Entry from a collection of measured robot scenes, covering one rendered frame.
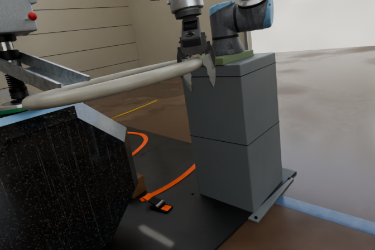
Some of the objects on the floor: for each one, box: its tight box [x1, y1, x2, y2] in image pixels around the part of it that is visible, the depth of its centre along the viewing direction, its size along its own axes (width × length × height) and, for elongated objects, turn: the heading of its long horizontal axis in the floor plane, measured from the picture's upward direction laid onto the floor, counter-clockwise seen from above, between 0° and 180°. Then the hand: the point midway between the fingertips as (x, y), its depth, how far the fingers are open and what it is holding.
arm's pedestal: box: [181, 52, 294, 223], centre depth 168 cm, size 50×50×85 cm
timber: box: [131, 173, 146, 199], centre depth 196 cm, size 30×12×12 cm, turn 77°
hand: (201, 85), depth 76 cm, fingers closed on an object, 5 cm apart
